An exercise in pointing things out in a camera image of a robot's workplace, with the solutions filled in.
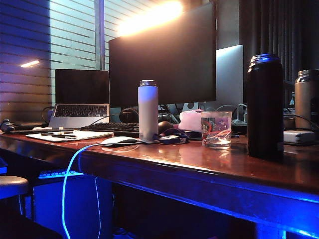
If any black thermos bottle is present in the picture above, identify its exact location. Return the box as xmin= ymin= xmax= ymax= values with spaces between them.
xmin=246 ymin=53 xmax=285 ymax=159

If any black cable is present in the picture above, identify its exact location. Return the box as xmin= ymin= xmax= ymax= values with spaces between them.
xmin=283 ymin=114 xmax=319 ymax=132

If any purple tissue pack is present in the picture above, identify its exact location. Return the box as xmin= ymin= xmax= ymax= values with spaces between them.
xmin=177 ymin=109 xmax=203 ymax=133

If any white window blind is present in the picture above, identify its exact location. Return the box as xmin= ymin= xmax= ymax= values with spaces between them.
xmin=49 ymin=0 xmax=160 ymax=72

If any badge with purple lanyard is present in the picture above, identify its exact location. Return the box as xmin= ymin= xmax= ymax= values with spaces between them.
xmin=152 ymin=128 xmax=190 ymax=145

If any white flat mouse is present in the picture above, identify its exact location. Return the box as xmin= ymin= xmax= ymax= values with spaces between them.
xmin=100 ymin=135 xmax=143 ymax=147

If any silver computer back panel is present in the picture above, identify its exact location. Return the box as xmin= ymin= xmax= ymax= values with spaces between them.
xmin=215 ymin=44 xmax=244 ymax=111

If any open silver laptop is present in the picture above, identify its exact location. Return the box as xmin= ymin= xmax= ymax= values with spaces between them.
xmin=48 ymin=68 xmax=111 ymax=129

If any large black monitor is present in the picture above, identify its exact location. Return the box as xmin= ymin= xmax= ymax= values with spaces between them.
xmin=108 ymin=1 xmax=217 ymax=108

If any white notebook pad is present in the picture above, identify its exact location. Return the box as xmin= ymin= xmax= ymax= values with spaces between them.
xmin=25 ymin=129 xmax=115 ymax=143

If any black round mouse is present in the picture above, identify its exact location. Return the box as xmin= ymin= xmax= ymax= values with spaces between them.
xmin=158 ymin=120 xmax=174 ymax=135

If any black keyboard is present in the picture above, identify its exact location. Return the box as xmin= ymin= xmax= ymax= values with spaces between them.
xmin=79 ymin=121 xmax=140 ymax=138

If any long black ribbed bar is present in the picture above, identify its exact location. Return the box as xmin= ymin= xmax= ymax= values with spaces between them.
xmin=9 ymin=127 xmax=76 ymax=135

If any keyboard on under-desk tray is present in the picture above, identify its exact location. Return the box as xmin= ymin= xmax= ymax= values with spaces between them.
xmin=37 ymin=168 xmax=86 ymax=180

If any round grey stool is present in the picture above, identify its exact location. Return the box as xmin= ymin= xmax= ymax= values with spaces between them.
xmin=0 ymin=175 xmax=30 ymax=217

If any clear glass cup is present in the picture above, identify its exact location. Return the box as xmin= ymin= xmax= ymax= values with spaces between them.
xmin=200 ymin=111 xmax=233 ymax=150

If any white cable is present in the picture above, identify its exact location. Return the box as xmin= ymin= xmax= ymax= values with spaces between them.
xmin=61 ymin=142 xmax=111 ymax=239

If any white power adapter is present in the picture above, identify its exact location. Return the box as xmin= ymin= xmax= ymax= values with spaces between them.
xmin=283 ymin=130 xmax=317 ymax=144

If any dark curtain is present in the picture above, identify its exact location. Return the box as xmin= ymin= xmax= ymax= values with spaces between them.
xmin=238 ymin=0 xmax=319 ymax=84

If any silver metal thermos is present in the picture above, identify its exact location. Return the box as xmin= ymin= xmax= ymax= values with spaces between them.
xmin=294 ymin=69 xmax=319 ymax=130

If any white thermos bottle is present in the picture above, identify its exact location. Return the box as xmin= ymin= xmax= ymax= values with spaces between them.
xmin=137 ymin=79 xmax=160 ymax=142

